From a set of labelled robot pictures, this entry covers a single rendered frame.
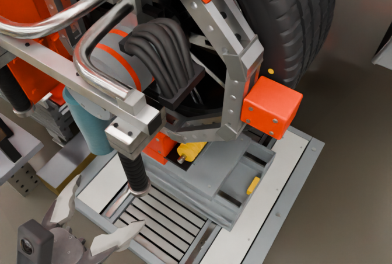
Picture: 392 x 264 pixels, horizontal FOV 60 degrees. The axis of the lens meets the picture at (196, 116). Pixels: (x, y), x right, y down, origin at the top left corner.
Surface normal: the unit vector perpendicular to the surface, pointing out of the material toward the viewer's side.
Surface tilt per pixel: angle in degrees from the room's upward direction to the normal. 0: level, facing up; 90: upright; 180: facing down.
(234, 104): 90
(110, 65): 26
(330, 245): 0
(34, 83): 90
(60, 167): 0
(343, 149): 0
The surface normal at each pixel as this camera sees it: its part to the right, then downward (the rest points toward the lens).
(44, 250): 0.85, 0.41
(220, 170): 0.00, -0.58
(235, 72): -0.56, 0.67
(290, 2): 0.70, 0.07
